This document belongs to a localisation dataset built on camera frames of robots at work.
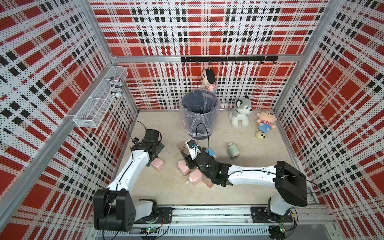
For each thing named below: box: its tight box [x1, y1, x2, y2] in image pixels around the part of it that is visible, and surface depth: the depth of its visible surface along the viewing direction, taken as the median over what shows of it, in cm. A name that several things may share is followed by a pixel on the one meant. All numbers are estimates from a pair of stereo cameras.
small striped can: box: [110, 76, 123, 97], surface depth 79 cm
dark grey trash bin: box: [180, 89, 220, 140], surface depth 94 cm
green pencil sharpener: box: [227, 142, 240, 159], surface depth 92 cm
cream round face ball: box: [255, 130, 266, 140], surface depth 104 cm
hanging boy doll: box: [200, 68, 217, 93], surface depth 93 cm
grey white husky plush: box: [229, 94, 253, 127], surface depth 103 cm
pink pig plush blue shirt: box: [256, 111, 278, 133], surface depth 107 cm
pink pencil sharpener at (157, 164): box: [151, 158, 165, 172], surface depth 86 cm
